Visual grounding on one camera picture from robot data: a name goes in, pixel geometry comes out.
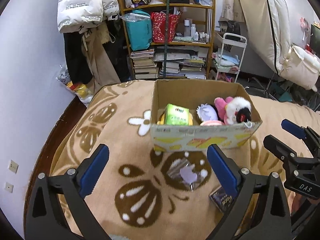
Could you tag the black hanging coat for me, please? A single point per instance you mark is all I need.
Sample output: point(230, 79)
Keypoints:
point(76, 62)

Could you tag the teal bag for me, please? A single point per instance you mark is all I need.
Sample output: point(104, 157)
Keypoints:
point(139, 29)

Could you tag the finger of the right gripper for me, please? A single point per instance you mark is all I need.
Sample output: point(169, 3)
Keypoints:
point(284, 153)
point(306, 134)

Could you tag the beige patterned fleece blanket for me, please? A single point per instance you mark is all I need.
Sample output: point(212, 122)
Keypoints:
point(134, 197)

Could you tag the beige hanging coat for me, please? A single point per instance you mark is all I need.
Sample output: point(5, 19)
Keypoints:
point(97, 58)

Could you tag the right hand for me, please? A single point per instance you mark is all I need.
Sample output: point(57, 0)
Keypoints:
point(298, 201)

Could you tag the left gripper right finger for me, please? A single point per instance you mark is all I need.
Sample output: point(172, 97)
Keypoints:
point(271, 216)

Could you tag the green tissue pack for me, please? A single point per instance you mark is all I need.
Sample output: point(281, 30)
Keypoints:
point(176, 115)

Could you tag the white wall socket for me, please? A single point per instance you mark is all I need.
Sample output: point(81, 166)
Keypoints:
point(13, 166)

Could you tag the purple white plush toy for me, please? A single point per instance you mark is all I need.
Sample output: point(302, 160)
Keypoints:
point(206, 112)

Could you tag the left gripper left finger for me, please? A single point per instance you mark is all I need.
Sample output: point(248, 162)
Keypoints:
point(45, 218)

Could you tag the cardboard box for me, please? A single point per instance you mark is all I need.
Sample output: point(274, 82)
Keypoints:
point(194, 95)

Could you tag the clear zip bag purple item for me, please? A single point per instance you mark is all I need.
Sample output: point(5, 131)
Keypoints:
point(182, 172)

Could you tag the white black plush toy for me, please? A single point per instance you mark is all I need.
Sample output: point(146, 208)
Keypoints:
point(238, 110)

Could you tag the white softbox light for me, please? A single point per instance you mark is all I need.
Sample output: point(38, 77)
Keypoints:
point(268, 28)

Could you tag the plastic bag of snacks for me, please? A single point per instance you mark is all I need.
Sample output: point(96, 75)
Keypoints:
point(79, 89)

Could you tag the stack of books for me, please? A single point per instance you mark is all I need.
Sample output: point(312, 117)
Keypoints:
point(144, 66)

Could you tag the black tissue pack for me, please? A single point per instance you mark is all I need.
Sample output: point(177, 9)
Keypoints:
point(221, 199)

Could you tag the pink plush bear toy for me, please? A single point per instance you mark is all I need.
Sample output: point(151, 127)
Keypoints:
point(221, 104)

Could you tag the red patterned bag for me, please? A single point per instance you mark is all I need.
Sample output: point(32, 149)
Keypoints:
point(159, 23)

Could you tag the pink mushroom plush toy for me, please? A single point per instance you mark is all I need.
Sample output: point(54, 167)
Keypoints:
point(212, 123)

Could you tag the white puffer jacket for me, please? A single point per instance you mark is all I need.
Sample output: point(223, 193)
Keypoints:
point(80, 15)

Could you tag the white rolling cart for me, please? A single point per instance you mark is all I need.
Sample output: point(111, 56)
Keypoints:
point(228, 58)

